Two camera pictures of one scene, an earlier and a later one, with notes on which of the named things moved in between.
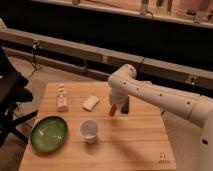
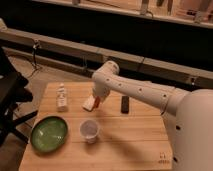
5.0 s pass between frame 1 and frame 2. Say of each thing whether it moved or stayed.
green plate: stayed
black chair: stayed
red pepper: moved
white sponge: stayed
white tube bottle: stayed
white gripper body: moved
